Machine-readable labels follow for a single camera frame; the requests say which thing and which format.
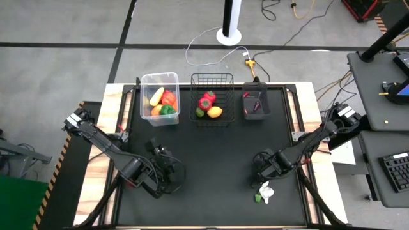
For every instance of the small green pepper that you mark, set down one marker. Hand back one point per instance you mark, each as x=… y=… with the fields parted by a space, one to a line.
x=258 y=198

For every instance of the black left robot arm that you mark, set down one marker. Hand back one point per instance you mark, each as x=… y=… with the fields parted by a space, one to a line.
x=105 y=147

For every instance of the black frame strut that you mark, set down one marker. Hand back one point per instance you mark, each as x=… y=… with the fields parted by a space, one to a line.
x=102 y=204
x=319 y=204

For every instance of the yellow power plug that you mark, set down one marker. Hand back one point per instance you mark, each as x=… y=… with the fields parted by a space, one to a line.
x=250 y=64

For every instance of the black table mat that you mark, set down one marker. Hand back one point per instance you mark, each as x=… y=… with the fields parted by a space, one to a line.
x=217 y=153

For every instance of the black pole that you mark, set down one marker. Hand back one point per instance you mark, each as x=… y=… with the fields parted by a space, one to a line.
x=383 y=38

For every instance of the red bell pepper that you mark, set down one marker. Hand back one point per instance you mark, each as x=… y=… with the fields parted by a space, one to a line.
x=168 y=97

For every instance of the orange bell pepper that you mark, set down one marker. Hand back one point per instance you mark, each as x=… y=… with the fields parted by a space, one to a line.
x=156 y=110

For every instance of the green floor mat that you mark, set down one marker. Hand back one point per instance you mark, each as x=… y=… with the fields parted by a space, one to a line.
x=19 y=204

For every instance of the black hazard-striped ramp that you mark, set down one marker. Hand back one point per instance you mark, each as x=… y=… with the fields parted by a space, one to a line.
x=64 y=191

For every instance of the green bell pepper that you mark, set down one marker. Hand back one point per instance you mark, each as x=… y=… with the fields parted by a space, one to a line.
x=167 y=110

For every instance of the yellow lemon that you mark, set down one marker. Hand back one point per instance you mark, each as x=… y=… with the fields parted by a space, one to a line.
x=214 y=112

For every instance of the black device with screen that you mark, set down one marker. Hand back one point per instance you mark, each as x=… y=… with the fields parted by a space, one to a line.
x=394 y=92

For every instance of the grey keyboard desk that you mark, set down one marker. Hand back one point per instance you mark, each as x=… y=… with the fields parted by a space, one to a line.
x=370 y=179

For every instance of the green lime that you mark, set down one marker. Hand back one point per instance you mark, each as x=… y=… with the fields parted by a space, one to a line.
x=200 y=112

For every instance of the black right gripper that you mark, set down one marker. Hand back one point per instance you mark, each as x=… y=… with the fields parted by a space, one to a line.
x=268 y=166

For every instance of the long orange carrot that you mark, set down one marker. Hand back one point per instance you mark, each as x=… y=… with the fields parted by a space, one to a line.
x=175 y=105

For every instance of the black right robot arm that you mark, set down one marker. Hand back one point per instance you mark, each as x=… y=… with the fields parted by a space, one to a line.
x=313 y=137

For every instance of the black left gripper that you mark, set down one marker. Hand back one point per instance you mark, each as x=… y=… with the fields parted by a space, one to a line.
x=163 y=166

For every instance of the black white pole stand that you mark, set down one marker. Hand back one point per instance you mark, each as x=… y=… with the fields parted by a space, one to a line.
x=229 y=35

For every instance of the black keyboard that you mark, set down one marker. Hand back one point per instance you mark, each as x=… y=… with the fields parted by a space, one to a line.
x=396 y=172

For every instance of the grey plastic bin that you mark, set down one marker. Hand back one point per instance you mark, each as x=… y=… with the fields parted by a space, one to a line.
x=265 y=111

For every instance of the clear plastic bin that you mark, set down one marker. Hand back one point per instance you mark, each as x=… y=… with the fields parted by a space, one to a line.
x=159 y=80

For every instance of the small purple eggplant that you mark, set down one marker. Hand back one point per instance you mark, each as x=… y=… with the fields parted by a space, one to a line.
x=257 y=106

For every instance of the red black crate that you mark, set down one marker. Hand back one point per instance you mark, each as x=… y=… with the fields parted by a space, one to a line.
x=361 y=8

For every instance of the large white garlic bulb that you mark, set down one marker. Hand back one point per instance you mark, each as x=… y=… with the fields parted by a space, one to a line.
x=266 y=192

